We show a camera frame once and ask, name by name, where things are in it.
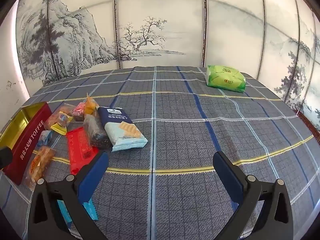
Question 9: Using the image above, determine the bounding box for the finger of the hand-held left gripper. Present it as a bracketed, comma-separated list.
[0, 147, 13, 170]

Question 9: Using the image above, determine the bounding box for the red and gold tin box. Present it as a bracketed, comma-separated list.
[0, 102, 52, 186]

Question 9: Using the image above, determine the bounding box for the red snack packet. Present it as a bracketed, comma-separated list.
[65, 127, 100, 175]

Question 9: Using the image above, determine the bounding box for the pink candy packet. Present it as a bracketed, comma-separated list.
[72, 102, 87, 122]

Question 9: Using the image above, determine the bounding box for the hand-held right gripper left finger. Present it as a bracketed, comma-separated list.
[27, 150, 109, 240]

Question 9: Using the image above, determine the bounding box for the long cyan snack packet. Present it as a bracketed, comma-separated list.
[57, 199, 99, 230]

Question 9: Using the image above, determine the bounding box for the clear orange snack packet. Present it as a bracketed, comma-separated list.
[46, 103, 75, 128]

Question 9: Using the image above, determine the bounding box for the yellow snack packet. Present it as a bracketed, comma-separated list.
[51, 112, 72, 136]

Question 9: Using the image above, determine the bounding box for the blue plaid tablecloth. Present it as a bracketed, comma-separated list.
[0, 66, 320, 240]

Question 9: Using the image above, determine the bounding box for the clear pastry packet orange label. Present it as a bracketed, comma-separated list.
[24, 146, 57, 190]

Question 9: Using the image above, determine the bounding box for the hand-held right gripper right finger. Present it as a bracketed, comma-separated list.
[212, 151, 294, 240]

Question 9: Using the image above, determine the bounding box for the landscape painted screen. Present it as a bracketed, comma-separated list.
[15, 0, 320, 130]

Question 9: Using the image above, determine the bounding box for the small teal candy packet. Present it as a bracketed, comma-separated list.
[37, 130, 52, 147]

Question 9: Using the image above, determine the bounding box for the dark brown snack packet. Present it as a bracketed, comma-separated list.
[82, 115, 112, 149]

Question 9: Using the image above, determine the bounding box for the blue and white cracker packet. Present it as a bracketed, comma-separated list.
[97, 107, 148, 152]

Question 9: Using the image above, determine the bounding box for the green tissue pack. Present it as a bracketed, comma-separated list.
[205, 65, 246, 93]

